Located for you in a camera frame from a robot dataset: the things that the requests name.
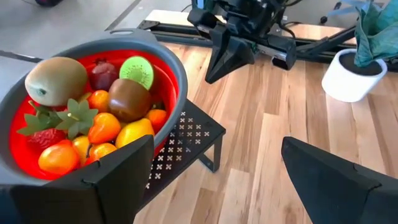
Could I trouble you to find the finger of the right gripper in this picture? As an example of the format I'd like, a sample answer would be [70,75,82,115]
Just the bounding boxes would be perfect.
[205,24,233,84]
[205,40,256,84]

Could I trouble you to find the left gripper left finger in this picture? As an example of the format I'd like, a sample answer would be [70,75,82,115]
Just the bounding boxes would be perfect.
[9,134,155,224]

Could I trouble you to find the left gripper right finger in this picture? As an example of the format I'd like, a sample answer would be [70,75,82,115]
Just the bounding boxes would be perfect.
[281,136,398,224]

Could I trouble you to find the red collapsible colander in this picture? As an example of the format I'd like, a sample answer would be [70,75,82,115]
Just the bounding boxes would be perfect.
[0,28,189,187]

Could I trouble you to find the small orange fruit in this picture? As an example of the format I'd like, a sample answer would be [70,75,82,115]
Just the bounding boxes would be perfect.
[87,90,109,113]

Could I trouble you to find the whole brown kiwi fruit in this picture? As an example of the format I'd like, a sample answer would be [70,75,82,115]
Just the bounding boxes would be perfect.
[24,56,88,107]

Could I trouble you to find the black perforated metal shelf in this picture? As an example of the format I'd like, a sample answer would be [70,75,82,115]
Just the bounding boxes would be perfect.
[136,99,227,209]

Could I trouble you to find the snake plant in white pot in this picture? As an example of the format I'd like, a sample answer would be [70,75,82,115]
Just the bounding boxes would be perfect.
[322,0,398,103]

